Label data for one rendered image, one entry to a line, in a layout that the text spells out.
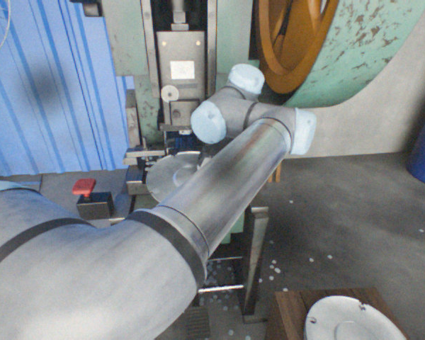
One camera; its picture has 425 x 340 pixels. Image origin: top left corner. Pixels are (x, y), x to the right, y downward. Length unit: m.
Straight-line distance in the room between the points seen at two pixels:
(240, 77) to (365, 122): 2.34
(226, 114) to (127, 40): 0.43
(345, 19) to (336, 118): 2.04
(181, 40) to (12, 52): 1.61
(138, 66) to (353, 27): 0.54
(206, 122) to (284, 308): 0.76
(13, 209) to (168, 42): 0.69
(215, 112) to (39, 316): 0.38
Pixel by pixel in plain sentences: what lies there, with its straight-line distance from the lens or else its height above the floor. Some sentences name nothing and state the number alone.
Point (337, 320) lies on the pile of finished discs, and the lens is 1.04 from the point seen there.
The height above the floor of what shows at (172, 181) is 0.78.
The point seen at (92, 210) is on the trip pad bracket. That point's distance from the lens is 0.94.
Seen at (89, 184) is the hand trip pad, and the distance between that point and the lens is 0.91.
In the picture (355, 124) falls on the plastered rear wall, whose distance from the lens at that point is 2.79.
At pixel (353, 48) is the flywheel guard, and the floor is 1.15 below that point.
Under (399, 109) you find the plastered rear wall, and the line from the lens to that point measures 2.98.
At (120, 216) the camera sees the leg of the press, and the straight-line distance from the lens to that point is 0.93.
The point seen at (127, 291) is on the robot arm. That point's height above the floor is 1.07.
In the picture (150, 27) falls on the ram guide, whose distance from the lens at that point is 0.83.
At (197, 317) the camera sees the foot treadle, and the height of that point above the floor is 0.16.
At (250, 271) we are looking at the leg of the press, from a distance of 1.13.
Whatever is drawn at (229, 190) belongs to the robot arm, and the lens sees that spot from 0.28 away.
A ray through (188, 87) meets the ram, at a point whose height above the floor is 1.01.
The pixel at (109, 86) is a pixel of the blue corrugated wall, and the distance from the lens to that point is 2.19.
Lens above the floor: 1.23
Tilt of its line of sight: 32 degrees down
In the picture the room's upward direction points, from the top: straight up
